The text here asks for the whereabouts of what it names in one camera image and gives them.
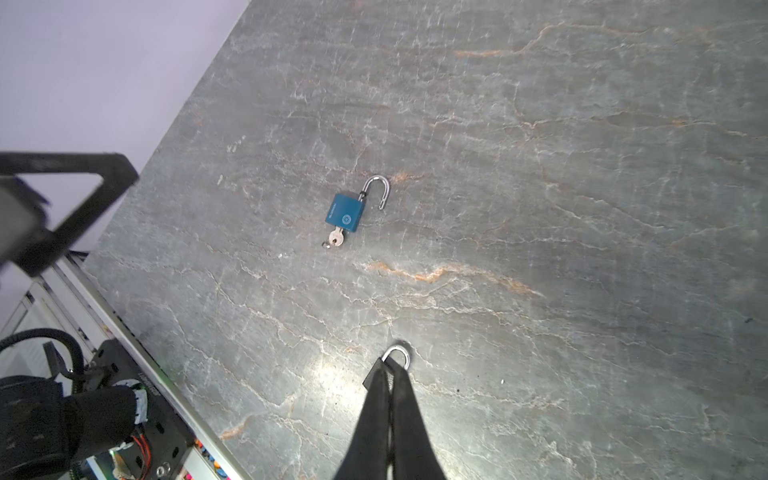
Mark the blue padlock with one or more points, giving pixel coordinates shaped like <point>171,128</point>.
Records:
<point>345,212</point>

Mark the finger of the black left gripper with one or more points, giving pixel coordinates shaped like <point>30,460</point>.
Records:
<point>25,240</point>

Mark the silver key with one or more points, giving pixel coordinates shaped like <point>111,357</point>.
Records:
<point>335,238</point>

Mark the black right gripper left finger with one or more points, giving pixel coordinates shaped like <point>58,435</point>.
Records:
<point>367,455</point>

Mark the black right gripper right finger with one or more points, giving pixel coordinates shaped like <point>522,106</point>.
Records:
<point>413,455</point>

